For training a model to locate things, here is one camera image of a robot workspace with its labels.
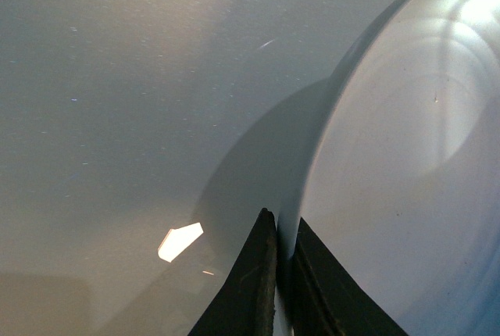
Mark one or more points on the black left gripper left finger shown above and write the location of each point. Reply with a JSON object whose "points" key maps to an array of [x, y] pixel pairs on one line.
{"points": [[245, 303]]}

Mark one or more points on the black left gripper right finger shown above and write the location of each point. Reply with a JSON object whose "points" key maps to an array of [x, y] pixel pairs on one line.
{"points": [[326, 300]]}

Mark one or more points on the light blue round plate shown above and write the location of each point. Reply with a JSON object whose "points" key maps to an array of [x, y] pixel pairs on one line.
{"points": [[377, 122]]}

